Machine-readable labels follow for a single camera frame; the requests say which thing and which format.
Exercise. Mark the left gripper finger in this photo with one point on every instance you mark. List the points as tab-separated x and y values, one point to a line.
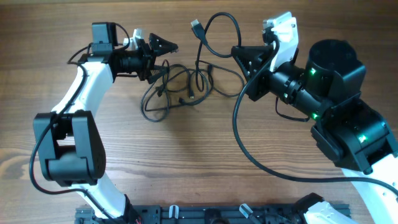
161	46
156	73

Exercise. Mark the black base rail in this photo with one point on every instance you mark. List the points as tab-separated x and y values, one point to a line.
271	213

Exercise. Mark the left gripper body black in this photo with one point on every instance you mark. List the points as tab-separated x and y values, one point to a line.
147	60

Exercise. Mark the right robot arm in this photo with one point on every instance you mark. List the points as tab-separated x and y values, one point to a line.
355	137

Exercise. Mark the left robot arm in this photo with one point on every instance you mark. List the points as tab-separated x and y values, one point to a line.
68	145

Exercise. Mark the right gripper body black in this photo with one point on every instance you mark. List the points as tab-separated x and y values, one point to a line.
260	86

